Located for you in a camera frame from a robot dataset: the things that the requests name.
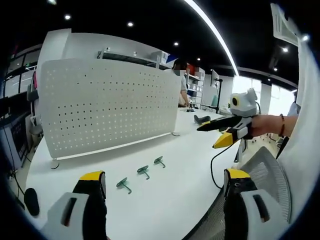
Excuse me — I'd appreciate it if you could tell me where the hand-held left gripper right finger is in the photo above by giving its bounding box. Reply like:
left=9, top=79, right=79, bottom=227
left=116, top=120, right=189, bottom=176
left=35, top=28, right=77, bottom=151
left=222, top=168, right=281, bottom=240

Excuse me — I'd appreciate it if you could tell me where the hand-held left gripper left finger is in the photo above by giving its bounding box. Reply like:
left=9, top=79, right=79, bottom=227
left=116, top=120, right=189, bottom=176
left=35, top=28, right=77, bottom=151
left=40, top=170, right=109, bottom=240

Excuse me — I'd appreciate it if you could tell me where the green hook assembly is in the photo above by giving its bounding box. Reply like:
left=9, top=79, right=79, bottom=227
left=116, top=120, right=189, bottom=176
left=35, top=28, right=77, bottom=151
left=153, top=155, right=167, bottom=169
left=136, top=165, right=151, bottom=181
left=115, top=177, right=132, bottom=195

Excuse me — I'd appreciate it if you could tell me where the white perforated mounting plate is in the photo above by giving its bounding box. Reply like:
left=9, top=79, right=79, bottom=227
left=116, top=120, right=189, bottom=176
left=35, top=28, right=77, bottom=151
left=39, top=58, right=182, bottom=161

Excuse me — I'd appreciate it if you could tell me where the person's right hand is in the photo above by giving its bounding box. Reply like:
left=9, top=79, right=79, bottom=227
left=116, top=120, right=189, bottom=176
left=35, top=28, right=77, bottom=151
left=248, top=114, right=283, bottom=138

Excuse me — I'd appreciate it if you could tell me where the black curved object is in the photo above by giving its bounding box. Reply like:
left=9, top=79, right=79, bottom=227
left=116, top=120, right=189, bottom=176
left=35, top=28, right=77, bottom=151
left=194, top=114, right=212, bottom=125

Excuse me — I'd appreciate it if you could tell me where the grey mesh office chair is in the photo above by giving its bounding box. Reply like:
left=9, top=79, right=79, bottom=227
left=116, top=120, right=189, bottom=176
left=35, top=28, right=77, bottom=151
left=184, top=146, right=293, bottom=240

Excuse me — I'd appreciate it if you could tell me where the white storage shelf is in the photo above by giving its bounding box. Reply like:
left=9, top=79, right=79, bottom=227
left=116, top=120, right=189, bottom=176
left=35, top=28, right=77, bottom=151
left=186, top=66, right=206, bottom=105

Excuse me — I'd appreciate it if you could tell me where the ceiling light strip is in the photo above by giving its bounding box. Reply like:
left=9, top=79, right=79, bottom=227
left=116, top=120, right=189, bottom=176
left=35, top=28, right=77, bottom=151
left=183, top=0, right=240, bottom=76

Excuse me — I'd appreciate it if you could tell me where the person's white shirt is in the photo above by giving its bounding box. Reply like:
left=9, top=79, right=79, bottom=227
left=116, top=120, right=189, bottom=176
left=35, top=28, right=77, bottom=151
left=274, top=34, right=320, bottom=227

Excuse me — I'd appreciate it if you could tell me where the white ceiling air vent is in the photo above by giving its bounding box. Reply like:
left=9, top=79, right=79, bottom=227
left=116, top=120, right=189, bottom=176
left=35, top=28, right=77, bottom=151
left=270, top=2, right=302, bottom=47

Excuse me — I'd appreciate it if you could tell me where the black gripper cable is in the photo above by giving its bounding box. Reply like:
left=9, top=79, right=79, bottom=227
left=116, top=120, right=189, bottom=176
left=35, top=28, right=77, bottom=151
left=210, top=146, right=234, bottom=189

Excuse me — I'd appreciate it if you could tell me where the red bead bracelet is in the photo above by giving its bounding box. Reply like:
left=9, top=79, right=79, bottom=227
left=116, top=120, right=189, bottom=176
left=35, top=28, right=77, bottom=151
left=279, top=113, right=286, bottom=138

